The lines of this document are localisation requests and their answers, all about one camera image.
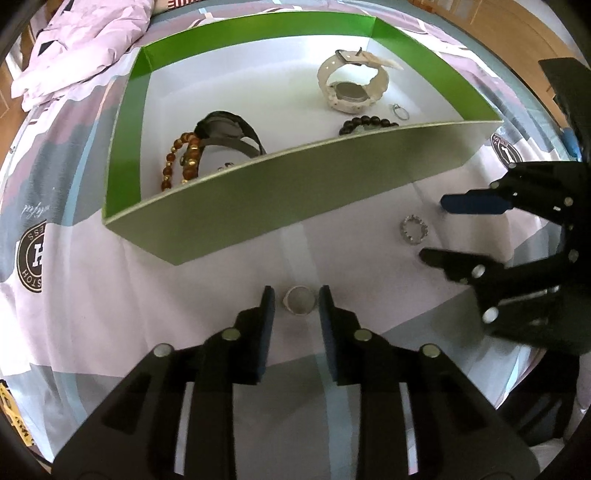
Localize silver chain link ring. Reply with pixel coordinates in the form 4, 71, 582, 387
399, 213, 430, 245

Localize dark bead bracelet gold charms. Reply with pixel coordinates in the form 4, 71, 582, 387
339, 115, 399, 136

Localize white wrist watch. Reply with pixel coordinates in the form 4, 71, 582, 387
317, 48, 404, 114

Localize plain silver ring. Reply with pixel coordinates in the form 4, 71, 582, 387
281, 284, 319, 316

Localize black wrist watch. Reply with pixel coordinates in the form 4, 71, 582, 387
193, 111, 266, 159

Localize brown gold bead bracelet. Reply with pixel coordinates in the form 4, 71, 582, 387
159, 131, 205, 192

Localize silver flower brooch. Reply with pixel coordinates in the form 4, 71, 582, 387
216, 162, 235, 172

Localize green cardboard box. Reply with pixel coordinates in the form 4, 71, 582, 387
103, 12, 500, 268

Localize pink quilt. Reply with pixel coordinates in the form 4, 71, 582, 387
11, 1, 154, 112

